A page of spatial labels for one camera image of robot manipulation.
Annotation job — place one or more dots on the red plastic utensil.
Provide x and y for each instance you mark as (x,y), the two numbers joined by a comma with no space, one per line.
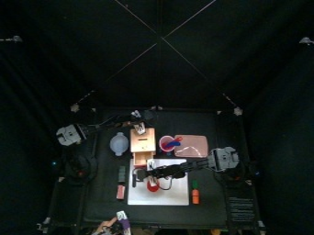
(178,139)

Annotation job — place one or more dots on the red plastic cup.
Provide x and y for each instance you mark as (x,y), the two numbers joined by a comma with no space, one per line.
(166,147)

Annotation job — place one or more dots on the dark green block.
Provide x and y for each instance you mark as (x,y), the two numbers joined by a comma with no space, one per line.
(122,170)
(122,178)

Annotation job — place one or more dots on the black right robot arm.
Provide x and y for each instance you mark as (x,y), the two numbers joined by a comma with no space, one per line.
(222,159)

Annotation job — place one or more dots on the red dough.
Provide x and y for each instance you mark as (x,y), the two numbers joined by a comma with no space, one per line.
(153,188)

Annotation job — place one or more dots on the purple and white object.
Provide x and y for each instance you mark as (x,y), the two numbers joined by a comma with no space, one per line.
(125,223)

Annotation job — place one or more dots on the person's hand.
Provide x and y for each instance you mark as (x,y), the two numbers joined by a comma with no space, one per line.
(108,226)

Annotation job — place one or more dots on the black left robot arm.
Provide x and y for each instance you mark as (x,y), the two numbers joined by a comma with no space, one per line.
(71,134)

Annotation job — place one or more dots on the blue plastic utensil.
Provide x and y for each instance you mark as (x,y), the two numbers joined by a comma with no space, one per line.
(174,143)

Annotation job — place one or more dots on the white cutting board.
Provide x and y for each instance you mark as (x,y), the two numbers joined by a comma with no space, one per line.
(172,197)

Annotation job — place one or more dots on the silver frame clamp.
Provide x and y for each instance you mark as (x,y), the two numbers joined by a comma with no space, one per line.
(17,39)
(75,107)
(237,110)
(307,40)

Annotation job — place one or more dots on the orange toy carrot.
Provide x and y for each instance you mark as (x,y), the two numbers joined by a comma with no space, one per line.
(196,195)

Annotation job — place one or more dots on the pink block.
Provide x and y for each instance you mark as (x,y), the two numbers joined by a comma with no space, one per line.
(121,192)

